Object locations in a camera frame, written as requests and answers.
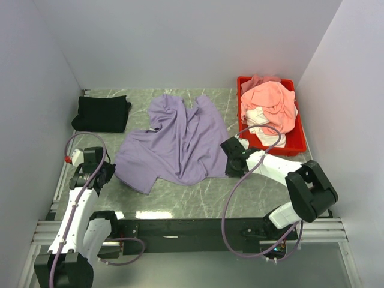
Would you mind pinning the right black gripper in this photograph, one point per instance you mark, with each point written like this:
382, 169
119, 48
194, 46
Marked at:
230, 173

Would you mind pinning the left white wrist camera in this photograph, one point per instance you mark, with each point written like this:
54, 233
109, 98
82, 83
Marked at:
76, 158

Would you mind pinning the red plastic bin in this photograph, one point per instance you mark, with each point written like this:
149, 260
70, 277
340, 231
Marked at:
295, 140

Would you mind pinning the black base crossbar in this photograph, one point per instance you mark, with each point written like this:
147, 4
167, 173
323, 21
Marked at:
195, 235

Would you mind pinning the folded black t shirt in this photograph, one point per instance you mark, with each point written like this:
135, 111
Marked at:
102, 115

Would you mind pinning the lavender t shirt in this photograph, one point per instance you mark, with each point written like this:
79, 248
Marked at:
181, 146

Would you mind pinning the aluminium frame rail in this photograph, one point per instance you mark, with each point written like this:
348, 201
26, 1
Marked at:
322, 230

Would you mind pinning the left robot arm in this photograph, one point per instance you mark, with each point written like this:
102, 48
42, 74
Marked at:
70, 258

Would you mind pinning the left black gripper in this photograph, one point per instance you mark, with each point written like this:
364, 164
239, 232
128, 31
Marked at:
110, 170

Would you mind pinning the pink t shirt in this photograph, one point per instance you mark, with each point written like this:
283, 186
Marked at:
267, 92

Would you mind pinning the white t shirt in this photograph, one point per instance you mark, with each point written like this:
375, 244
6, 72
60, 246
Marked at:
284, 122

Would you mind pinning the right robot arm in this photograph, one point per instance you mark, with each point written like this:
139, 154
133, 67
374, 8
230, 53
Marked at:
311, 192

